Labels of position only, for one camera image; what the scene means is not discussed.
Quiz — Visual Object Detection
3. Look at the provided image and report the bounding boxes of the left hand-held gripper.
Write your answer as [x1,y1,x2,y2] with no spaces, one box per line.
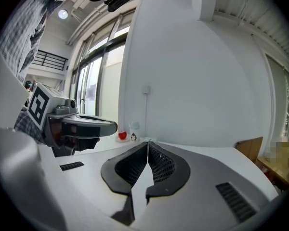
[26,81,118,157]

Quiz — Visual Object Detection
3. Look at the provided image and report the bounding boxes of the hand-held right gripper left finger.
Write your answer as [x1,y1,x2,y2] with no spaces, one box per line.
[100,141,149,195]

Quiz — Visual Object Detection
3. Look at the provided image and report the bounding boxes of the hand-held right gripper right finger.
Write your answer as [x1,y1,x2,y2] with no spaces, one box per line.
[145,141,191,200]

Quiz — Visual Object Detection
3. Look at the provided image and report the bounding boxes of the white penguin print cup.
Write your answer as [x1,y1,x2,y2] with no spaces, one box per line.
[129,121,141,142]

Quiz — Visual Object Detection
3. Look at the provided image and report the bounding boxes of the large dark-framed window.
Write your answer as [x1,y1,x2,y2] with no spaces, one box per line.
[69,8,137,121]

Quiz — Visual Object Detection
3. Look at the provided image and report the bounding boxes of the black balcony railing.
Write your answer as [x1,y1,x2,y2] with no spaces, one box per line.
[32,49,69,71]

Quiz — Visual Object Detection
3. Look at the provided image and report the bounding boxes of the brown cardboard box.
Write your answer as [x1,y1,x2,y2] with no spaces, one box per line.
[236,136,264,164]

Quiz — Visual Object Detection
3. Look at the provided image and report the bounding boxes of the wooden side table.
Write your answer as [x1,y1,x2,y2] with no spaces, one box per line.
[256,141,289,191]

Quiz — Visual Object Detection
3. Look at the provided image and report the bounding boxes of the plaid shirt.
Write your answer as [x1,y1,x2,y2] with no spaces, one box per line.
[0,0,64,144]

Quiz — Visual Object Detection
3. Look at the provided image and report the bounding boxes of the window with grey blind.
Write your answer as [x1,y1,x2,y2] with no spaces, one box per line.
[264,53,289,139]

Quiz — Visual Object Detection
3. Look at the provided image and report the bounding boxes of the white power cable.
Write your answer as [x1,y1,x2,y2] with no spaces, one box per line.
[144,93,157,142]

